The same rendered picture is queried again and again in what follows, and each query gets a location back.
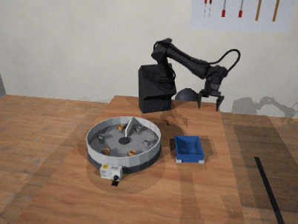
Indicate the blue open box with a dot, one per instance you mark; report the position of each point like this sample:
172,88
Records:
188,148

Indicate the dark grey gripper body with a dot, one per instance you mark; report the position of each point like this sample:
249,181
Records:
208,93

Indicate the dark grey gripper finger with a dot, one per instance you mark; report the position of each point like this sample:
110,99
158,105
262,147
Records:
199,98
218,102

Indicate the grey round turntable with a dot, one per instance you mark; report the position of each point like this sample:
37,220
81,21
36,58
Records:
118,162

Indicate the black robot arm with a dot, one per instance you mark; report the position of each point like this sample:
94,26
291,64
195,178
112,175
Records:
213,74

